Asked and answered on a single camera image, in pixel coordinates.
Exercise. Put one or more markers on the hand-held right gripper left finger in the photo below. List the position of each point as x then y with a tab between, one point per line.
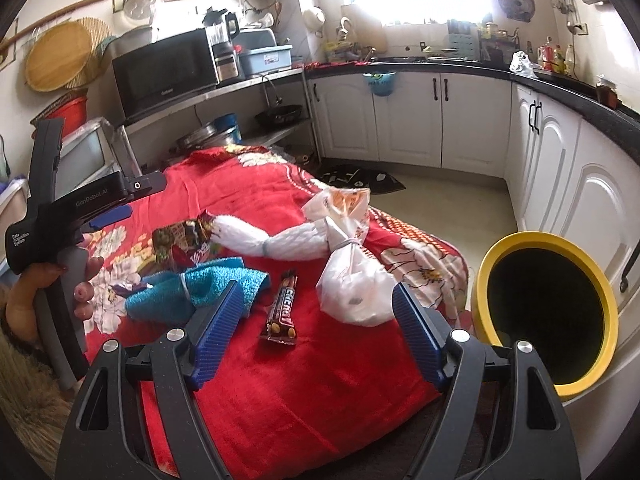
217	332

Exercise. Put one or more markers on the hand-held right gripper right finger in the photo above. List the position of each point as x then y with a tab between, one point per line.
417	335

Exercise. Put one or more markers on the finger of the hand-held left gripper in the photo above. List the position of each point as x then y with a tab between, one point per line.
112	216
145	183

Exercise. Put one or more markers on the colourful snack packet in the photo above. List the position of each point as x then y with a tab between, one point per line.
175	240

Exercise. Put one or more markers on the brown chocolate bar wrapper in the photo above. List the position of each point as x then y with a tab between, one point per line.
280	315

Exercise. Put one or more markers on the blue towel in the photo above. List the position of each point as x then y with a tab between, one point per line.
160	300

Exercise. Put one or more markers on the small purple wrapper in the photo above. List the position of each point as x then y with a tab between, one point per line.
130	288

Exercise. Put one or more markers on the white plastic bag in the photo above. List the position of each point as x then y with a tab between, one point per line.
350	285

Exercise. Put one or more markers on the white towel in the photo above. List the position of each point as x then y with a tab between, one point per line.
280	242

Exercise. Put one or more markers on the yellow trash bin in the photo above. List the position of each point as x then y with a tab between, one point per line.
545	310

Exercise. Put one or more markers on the person's left forearm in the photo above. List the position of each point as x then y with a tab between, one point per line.
30	400

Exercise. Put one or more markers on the person's left hand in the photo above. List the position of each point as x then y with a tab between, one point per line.
84	290

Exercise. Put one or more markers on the purple plastic container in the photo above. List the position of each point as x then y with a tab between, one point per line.
12	210

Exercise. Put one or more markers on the grey box appliance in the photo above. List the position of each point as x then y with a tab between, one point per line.
85	155

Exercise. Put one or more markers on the steel pots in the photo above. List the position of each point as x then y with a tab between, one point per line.
205	140

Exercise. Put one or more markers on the blue pot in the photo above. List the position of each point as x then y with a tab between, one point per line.
227	121

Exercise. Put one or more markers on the red basket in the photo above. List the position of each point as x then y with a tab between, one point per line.
67	112

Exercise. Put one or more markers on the red floral blanket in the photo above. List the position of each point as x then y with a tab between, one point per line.
310	385

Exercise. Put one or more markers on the black microwave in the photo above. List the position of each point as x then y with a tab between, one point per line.
160	75

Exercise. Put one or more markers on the metal shelf table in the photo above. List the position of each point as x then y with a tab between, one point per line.
240	87

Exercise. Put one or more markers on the black wok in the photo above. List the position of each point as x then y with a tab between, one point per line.
277	115

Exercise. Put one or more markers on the round bamboo tray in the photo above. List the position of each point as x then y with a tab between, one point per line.
55	57
100	32

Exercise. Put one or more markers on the dark floor mat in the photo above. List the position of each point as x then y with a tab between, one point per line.
360	180

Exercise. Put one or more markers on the blue plastic storage box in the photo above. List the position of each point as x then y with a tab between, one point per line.
265	55

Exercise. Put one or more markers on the white round plastic cover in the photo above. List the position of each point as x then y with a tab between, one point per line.
142	7

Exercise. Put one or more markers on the long wooden stick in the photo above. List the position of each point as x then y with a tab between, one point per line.
55	12

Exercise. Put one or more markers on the white kitchen cabinets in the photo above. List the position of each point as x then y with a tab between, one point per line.
470	120

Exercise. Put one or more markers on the white hanging pot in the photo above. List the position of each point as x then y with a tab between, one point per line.
314	19

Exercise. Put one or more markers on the blue hanging bin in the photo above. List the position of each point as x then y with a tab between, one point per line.
378	85

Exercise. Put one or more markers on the black countertop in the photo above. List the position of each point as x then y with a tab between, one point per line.
575	97

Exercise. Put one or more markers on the crumpled clear bag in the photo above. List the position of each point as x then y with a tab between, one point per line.
522	65

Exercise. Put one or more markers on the teal drawer organizer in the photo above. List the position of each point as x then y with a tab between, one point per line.
464	37

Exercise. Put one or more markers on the glass jar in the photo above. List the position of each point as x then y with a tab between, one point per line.
607	92

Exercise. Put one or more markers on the group of condiment bottles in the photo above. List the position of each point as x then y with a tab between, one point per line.
555	57

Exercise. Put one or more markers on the round wall fan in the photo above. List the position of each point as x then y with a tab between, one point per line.
516	2

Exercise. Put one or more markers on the wall utensil rack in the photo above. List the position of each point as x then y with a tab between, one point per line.
567	5

